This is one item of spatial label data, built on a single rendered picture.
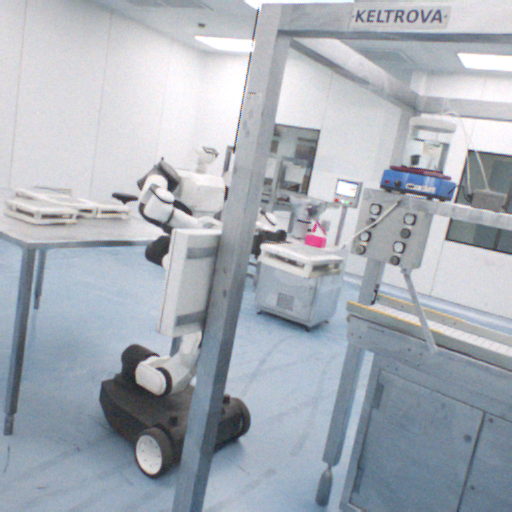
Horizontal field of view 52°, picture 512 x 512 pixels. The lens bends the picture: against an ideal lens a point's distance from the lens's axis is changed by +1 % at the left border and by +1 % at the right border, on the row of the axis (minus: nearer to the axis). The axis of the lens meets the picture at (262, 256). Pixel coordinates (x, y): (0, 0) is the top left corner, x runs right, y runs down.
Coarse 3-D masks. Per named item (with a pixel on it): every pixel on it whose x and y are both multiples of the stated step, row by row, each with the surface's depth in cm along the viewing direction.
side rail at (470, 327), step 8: (376, 296) 208; (384, 304) 206; (392, 304) 204; (400, 304) 202; (408, 304) 200; (416, 312) 199; (424, 312) 197; (432, 312) 196; (440, 320) 194; (448, 320) 192; (456, 320) 191; (464, 328) 189; (472, 328) 188; (480, 328) 186; (488, 336) 185; (496, 336) 183; (504, 336) 182
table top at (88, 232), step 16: (0, 192) 333; (0, 208) 279; (0, 224) 240; (16, 224) 247; (32, 224) 253; (48, 224) 260; (64, 224) 267; (80, 224) 277; (96, 224) 286; (112, 224) 295; (128, 224) 305; (144, 224) 316; (16, 240) 221; (32, 240) 221; (48, 240) 226; (64, 240) 232; (80, 240) 239; (96, 240) 245; (112, 240) 253; (128, 240) 261; (144, 240) 270
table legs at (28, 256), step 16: (32, 256) 223; (32, 272) 225; (16, 304) 226; (16, 320) 227; (16, 336) 228; (16, 352) 228; (176, 352) 317; (16, 368) 230; (16, 384) 233; (16, 400) 235
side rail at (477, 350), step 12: (360, 312) 183; (372, 312) 180; (396, 324) 175; (408, 324) 173; (444, 336) 167; (456, 348) 165; (468, 348) 163; (480, 348) 161; (492, 360) 159; (504, 360) 157
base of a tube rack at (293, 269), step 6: (258, 258) 207; (264, 258) 205; (270, 258) 205; (270, 264) 203; (276, 264) 201; (282, 264) 200; (288, 264) 200; (288, 270) 198; (294, 270) 196; (300, 270) 194; (312, 270) 197; (318, 270) 200; (324, 270) 202; (330, 270) 205; (336, 270) 208; (306, 276) 193; (312, 276) 195; (318, 276) 198; (324, 276) 202
